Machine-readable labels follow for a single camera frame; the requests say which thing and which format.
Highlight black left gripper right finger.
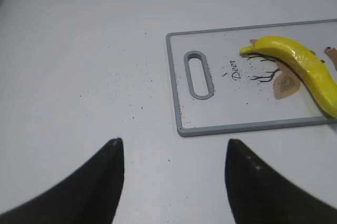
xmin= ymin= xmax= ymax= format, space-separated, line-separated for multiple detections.
xmin=224 ymin=139 xmax=336 ymax=223

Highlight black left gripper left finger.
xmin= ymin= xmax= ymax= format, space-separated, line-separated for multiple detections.
xmin=1 ymin=138 xmax=124 ymax=223

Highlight yellow plastic banana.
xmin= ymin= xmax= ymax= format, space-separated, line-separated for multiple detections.
xmin=240 ymin=36 xmax=336 ymax=118

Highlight white cutting board grey rim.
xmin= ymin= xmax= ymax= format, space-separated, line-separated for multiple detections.
xmin=166 ymin=19 xmax=336 ymax=137

